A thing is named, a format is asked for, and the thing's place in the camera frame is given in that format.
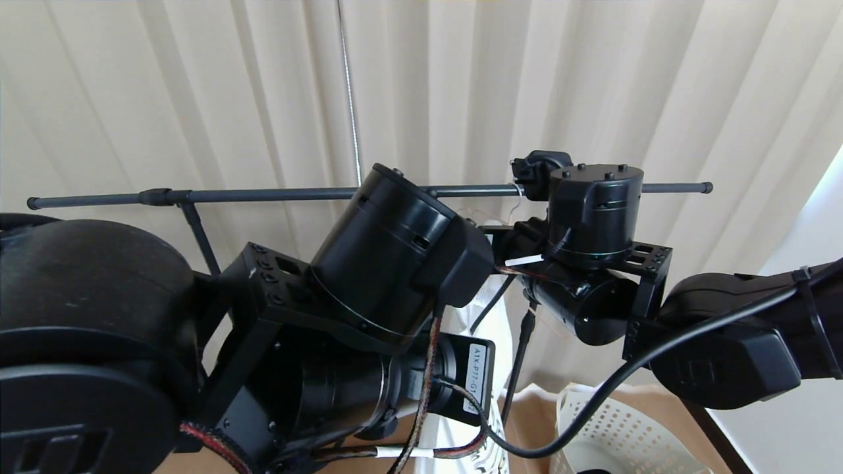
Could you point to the white laundry basket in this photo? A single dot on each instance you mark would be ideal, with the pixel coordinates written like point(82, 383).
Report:
point(645, 441)

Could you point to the beige curtain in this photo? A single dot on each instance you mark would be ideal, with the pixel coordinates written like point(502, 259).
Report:
point(197, 99)

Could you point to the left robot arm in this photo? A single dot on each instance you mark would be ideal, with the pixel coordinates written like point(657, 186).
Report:
point(99, 329)

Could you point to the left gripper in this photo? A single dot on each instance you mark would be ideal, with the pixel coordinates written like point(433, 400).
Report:
point(441, 382)

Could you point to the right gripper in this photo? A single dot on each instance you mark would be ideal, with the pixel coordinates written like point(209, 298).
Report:
point(517, 243)

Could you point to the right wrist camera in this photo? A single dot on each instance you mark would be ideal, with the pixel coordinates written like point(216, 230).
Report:
point(540, 174)

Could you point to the white printed shirt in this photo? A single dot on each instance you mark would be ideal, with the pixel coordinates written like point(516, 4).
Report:
point(499, 375)

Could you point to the black clothes rack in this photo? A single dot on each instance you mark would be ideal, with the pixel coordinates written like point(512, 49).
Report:
point(263, 195)

